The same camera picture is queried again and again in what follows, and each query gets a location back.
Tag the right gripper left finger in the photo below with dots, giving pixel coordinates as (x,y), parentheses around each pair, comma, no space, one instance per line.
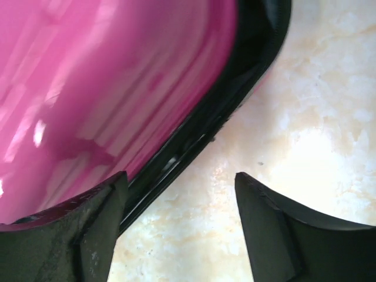
(72,241)

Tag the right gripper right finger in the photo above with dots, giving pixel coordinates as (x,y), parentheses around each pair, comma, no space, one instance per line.
(288,241)

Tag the teal hard-shell suitcase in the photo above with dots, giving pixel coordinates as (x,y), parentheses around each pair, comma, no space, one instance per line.
(92,88)

